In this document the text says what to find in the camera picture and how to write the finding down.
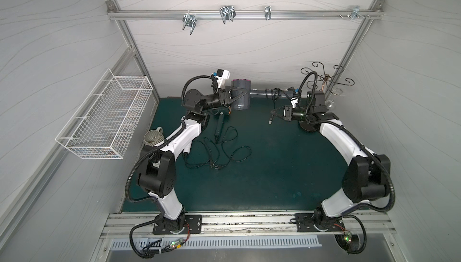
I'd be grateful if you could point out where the grey hair dryer pink ring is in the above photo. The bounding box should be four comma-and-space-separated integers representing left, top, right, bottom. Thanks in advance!
230, 78, 300, 111

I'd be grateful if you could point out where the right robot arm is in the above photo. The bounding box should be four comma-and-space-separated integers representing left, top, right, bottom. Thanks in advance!
281, 71, 396, 232

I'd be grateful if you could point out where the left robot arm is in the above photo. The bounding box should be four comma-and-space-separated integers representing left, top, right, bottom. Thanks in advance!
124, 73, 250, 234

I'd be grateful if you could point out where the dark green hair dryer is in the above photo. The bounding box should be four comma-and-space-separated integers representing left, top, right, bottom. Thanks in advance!
211, 107, 232, 143

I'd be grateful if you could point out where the white hair dryer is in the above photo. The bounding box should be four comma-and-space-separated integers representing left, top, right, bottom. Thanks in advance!
183, 141, 192, 155

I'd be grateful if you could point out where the clear wine glass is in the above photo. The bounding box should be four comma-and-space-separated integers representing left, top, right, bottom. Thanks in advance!
325, 100, 336, 112

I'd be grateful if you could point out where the metal glass holder stand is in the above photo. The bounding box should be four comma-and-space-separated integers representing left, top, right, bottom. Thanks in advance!
300, 61, 356, 133

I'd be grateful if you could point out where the striped ceramic mug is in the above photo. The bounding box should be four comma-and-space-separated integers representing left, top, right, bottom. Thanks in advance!
144, 126, 164, 147

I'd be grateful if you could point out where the small metal clamp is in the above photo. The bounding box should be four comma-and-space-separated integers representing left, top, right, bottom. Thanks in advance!
265, 6, 272, 21

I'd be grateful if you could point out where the white vent strip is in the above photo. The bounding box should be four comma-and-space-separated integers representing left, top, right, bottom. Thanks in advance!
110, 234, 322, 251

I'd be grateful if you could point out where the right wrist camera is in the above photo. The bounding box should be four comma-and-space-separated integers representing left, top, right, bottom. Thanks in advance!
288, 87, 300, 108

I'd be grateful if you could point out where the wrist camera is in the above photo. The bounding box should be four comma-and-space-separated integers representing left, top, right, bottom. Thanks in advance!
288, 87, 300, 108
212, 69, 230, 91

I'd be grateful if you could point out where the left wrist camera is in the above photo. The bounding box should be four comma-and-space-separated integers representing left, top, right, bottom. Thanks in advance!
212, 69, 230, 91

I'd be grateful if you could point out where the green dryer black cord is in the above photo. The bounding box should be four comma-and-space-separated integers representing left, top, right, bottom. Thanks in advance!
208, 126, 252, 167

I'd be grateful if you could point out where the white dryer black cord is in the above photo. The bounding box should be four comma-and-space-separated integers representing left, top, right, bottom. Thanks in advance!
182, 137, 220, 171

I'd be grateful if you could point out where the metal u-bolt bracket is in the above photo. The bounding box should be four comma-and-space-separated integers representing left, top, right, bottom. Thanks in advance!
219, 5, 236, 24

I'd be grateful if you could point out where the metal hook bracket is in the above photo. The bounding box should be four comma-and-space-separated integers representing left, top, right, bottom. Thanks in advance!
182, 13, 197, 35

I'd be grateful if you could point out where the metal bolt bracket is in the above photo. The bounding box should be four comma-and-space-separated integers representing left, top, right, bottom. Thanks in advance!
338, 6, 372, 21

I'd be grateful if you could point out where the white wire basket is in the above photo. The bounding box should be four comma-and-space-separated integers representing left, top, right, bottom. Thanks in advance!
55, 69, 153, 160

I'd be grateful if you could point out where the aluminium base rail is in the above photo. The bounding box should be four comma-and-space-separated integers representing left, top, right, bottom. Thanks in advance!
100, 210, 397, 238

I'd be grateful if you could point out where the aluminium top rail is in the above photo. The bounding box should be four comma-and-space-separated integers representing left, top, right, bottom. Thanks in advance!
108, 8, 385, 21

